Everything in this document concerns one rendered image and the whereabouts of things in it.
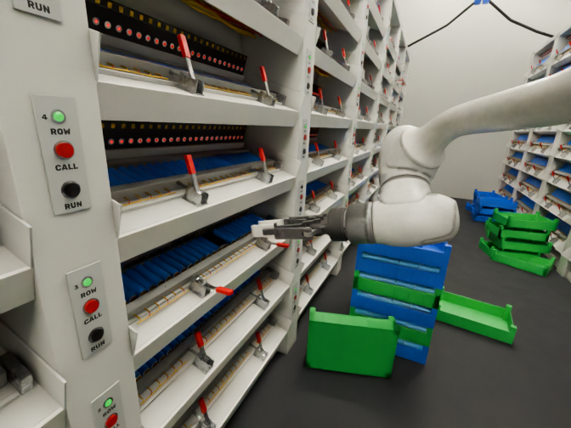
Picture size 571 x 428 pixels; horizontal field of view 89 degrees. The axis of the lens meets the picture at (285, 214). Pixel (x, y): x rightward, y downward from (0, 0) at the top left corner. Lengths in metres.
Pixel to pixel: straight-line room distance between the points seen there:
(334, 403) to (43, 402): 0.81
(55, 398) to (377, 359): 0.93
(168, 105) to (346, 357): 0.97
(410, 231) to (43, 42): 0.58
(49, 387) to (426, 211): 0.62
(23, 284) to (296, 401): 0.87
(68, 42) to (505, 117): 0.53
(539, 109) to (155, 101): 0.49
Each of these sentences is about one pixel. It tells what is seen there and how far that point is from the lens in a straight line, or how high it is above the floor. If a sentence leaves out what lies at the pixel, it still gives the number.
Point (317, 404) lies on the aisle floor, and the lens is 1.10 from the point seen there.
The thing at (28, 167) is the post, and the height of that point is 0.79.
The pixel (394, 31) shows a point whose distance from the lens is 3.07.
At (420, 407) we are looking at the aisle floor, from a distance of 1.19.
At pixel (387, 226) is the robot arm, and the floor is 0.66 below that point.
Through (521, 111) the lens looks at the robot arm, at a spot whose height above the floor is 0.87.
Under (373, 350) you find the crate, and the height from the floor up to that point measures 0.11.
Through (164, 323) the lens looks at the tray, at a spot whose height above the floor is 0.50.
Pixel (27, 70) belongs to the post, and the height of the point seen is 0.88.
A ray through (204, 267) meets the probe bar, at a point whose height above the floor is 0.53.
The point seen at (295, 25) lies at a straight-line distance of 0.96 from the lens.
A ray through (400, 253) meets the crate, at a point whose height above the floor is 0.42.
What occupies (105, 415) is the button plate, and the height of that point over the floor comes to 0.43.
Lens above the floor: 0.84
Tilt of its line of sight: 17 degrees down
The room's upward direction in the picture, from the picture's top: 3 degrees clockwise
